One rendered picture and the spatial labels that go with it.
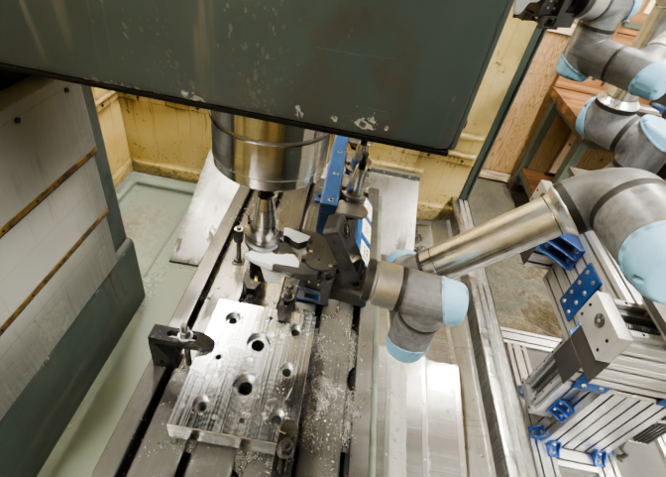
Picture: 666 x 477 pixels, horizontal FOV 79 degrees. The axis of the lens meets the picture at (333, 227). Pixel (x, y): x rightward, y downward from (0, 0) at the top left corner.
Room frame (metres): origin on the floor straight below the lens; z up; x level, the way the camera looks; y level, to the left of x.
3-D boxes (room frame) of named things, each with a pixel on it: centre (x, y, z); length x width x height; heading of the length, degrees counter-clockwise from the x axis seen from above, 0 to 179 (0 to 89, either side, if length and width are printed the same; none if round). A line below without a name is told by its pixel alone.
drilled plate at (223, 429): (0.44, 0.11, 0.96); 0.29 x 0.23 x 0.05; 1
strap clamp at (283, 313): (0.61, 0.07, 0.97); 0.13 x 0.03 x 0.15; 1
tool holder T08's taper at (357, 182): (0.77, -0.03, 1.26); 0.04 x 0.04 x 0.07
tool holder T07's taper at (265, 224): (0.48, 0.11, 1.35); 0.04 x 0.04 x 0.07
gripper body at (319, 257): (0.47, -0.02, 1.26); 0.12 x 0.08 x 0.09; 85
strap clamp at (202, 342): (0.45, 0.26, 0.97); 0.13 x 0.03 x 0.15; 91
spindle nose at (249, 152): (0.48, 0.11, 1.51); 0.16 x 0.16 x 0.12
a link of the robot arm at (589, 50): (0.99, -0.47, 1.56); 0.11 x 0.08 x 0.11; 41
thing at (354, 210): (0.72, -0.04, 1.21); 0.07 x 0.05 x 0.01; 91
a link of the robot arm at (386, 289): (0.47, -0.10, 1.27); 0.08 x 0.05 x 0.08; 175
